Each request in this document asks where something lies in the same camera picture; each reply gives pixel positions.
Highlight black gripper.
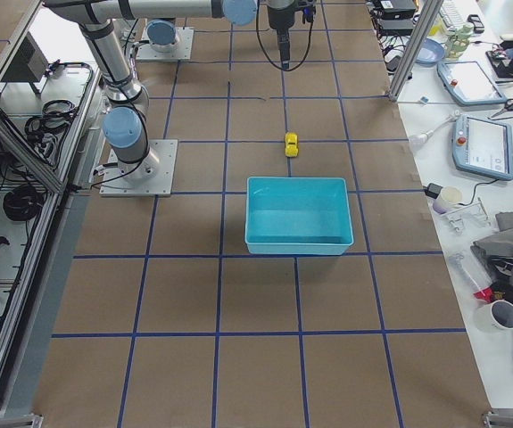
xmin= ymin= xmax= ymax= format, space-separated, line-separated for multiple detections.
xmin=267 ymin=0 xmax=297 ymax=70

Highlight yellow beetle toy car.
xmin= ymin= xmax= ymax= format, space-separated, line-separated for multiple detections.
xmin=284 ymin=132 xmax=299 ymax=158

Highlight blue plastic plate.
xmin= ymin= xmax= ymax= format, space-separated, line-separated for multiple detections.
xmin=416 ymin=38 xmax=445 ymax=66

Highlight turquoise plastic bin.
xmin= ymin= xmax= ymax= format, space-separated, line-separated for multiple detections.
xmin=244 ymin=177 xmax=354 ymax=256

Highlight upper teach pendant tablet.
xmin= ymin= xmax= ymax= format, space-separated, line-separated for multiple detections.
xmin=436 ymin=62 xmax=507 ymax=106

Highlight teach pendant tablet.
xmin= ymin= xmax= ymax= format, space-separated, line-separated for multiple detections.
xmin=436 ymin=62 xmax=507 ymax=106
xmin=451 ymin=115 xmax=513 ymax=181

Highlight lower teach pendant tablet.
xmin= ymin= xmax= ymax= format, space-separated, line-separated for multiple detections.
xmin=451 ymin=115 xmax=513 ymax=181

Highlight paper cup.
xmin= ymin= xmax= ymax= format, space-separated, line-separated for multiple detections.
xmin=432 ymin=186 xmax=462 ymax=214

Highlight black scissors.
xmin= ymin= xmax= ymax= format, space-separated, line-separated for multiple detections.
xmin=488 ymin=98 xmax=513 ymax=120

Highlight white mug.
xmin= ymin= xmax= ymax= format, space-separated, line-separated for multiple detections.
xmin=474 ymin=300 xmax=513 ymax=333

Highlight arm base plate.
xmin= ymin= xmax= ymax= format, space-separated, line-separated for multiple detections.
xmin=136 ymin=27 xmax=194 ymax=62
xmin=99 ymin=139 xmax=178 ymax=197

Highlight aluminium frame post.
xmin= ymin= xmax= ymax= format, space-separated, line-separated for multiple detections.
xmin=387 ymin=0 xmax=443 ymax=102

